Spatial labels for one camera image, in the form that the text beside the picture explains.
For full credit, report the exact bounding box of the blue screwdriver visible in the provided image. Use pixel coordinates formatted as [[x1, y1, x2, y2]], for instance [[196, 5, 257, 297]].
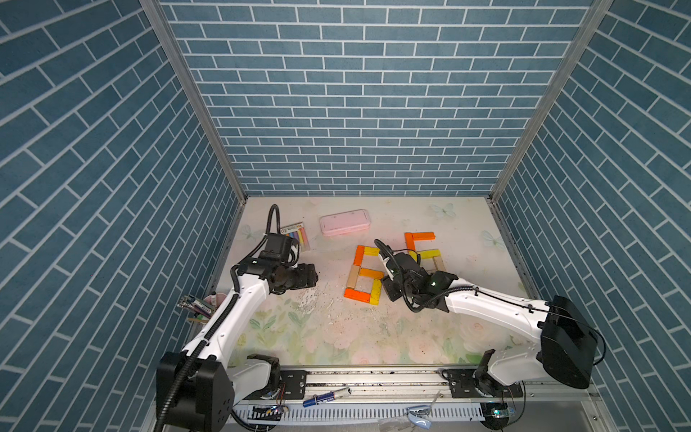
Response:
[[302, 387, 352, 408]]

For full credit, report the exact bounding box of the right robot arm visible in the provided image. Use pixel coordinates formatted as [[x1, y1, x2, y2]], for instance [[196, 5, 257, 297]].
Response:
[[378, 245, 601, 396]]

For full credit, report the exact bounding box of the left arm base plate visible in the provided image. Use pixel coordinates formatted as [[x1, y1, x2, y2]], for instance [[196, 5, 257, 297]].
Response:
[[244, 370, 309, 401]]

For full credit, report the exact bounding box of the natural wood block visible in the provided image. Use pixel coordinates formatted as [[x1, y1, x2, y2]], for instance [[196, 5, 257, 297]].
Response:
[[432, 256, 446, 272], [347, 265, 361, 290]]

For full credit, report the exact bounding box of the coloured marker box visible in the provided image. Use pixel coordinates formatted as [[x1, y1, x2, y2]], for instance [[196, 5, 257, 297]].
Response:
[[280, 221, 311, 250]]

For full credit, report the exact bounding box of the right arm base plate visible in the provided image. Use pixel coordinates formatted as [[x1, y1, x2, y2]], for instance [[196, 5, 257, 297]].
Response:
[[439, 368, 525, 399]]

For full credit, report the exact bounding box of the orange block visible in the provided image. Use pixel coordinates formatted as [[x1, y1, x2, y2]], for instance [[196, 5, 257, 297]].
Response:
[[353, 245, 365, 266], [359, 268, 384, 280], [344, 288, 371, 303], [412, 231, 435, 241], [404, 232, 416, 251]]

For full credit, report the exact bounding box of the aluminium rail frame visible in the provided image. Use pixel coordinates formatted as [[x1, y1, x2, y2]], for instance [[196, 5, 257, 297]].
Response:
[[137, 363, 617, 432]]

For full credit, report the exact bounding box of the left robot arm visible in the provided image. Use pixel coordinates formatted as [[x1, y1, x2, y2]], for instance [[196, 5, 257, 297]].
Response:
[[154, 233, 319, 431]]

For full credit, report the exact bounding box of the pink pen cup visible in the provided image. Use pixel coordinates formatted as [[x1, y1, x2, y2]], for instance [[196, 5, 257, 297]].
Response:
[[176, 293, 227, 323]]

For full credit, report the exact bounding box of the pink pencil case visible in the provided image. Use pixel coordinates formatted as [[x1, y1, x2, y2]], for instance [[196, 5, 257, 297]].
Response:
[[320, 209, 372, 237]]

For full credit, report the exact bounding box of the yellow block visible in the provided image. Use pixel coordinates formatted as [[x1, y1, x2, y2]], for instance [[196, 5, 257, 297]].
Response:
[[369, 279, 381, 306], [417, 249, 441, 259], [363, 247, 380, 257]]

